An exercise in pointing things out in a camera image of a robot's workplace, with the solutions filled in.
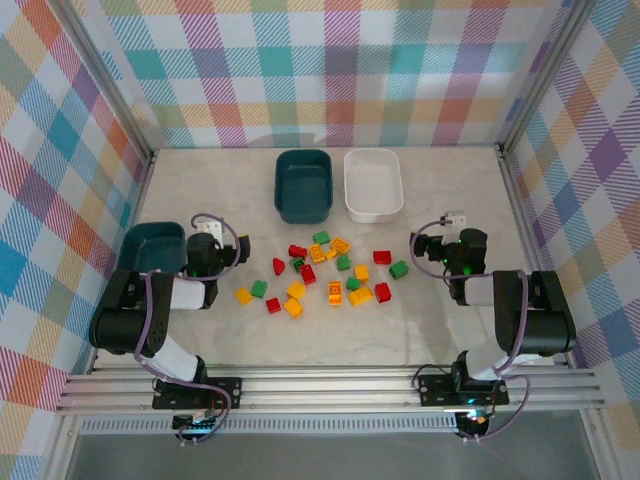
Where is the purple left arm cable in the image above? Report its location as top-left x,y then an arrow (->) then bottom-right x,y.
133,213 -> 241,444

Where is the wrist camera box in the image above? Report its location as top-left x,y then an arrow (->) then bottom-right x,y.
439,209 -> 469,232
195,219 -> 225,247

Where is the aluminium frame post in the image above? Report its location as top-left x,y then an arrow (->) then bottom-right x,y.
47,0 -> 156,164
497,0 -> 599,154

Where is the wide aluminium mounting rail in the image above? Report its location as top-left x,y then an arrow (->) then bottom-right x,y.
54,367 -> 607,416

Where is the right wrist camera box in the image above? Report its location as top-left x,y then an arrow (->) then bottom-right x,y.
439,209 -> 469,232

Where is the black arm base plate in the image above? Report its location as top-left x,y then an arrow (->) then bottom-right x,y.
417,372 -> 510,407
152,377 -> 244,411

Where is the aluminium side rail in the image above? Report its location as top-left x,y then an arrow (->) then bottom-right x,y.
87,149 -> 159,374
495,143 -> 576,366

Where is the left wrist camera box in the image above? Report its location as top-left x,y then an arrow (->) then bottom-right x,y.
195,219 -> 225,247

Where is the perforated metal cable tray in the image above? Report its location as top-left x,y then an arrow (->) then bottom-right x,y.
79,418 -> 459,435

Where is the teal plastic container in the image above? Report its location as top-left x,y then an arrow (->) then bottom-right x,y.
117,221 -> 189,276
273,148 -> 335,225

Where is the white plastic container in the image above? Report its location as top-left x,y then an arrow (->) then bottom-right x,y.
342,147 -> 405,225

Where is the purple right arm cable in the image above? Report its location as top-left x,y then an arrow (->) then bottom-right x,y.
408,219 -> 532,444

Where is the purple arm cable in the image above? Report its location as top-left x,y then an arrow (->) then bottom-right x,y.
133,213 -> 241,444
408,219 -> 532,444

